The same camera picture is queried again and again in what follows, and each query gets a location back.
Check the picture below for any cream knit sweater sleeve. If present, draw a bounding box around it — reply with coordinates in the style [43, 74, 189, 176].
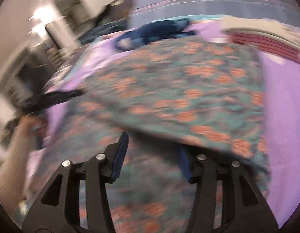
[0, 124, 31, 202]

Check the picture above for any blue plaid pillow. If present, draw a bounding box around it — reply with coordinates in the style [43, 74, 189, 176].
[129, 0, 300, 28]

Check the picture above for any teal floral shirt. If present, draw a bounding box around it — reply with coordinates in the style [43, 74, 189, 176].
[30, 36, 270, 232]

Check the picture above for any navy star patterned garment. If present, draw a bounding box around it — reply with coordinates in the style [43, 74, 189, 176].
[115, 18, 196, 52]

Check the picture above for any red folded garment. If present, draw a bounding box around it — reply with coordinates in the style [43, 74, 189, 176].
[230, 33, 300, 64]

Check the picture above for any beige folded garment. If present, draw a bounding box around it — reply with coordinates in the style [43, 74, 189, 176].
[222, 15, 300, 50]

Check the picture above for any dark teal knit blanket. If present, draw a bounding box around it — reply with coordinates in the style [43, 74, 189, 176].
[78, 18, 128, 45]

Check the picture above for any person's left hand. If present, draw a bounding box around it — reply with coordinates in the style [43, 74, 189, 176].
[17, 115, 48, 139]

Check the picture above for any purple floral bed sheet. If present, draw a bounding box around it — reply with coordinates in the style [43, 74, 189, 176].
[26, 16, 300, 228]

